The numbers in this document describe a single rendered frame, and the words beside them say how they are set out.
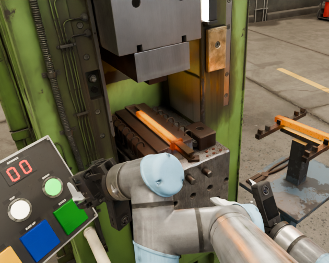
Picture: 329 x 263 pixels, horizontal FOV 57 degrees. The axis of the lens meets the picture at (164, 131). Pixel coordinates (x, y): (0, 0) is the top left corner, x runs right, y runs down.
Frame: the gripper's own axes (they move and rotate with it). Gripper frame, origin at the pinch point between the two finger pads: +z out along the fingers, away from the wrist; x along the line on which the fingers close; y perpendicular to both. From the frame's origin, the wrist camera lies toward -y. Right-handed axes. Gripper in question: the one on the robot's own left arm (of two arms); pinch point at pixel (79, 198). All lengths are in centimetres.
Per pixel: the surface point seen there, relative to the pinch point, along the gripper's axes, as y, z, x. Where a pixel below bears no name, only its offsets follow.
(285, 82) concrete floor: -73, 93, -377
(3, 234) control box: 2.0, 10.2, 15.9
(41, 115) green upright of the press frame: 24.1, 23.2, -14.8
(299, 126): -27, -23, -84
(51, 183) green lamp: 5.5, 9.8, -0.3
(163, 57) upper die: 21, -9, -44
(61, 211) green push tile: -2.2, 9.4, 1.8
